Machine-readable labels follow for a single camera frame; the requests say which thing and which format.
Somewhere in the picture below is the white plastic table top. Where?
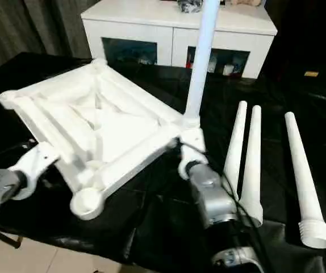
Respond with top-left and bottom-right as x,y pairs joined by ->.
0,58 -> 207,221

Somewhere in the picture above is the white plastic table leg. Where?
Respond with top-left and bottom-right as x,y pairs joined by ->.
179,0 -> 221,129
284,112 -> 326,250
222,101 -> 248,200
238,105 -> 264,228

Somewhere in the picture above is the black work mat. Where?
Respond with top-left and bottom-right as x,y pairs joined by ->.
0,51 -> 326,273

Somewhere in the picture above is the white sideboard cabinet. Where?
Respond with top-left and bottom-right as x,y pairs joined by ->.
80,0 -> 278,80

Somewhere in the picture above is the beige plush toy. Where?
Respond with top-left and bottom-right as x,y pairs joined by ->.
231,0 -> 262,7

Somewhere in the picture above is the grey curtain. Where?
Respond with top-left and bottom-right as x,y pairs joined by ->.
0,0 -> 95,77

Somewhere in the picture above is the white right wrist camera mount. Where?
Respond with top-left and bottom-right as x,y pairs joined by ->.
177,133 -> 210,180

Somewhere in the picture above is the black right camera cable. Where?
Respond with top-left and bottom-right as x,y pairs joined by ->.
179,142 -> 269,273

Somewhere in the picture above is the black metal table frame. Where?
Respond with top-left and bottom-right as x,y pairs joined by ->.
0,229 -> 22,251

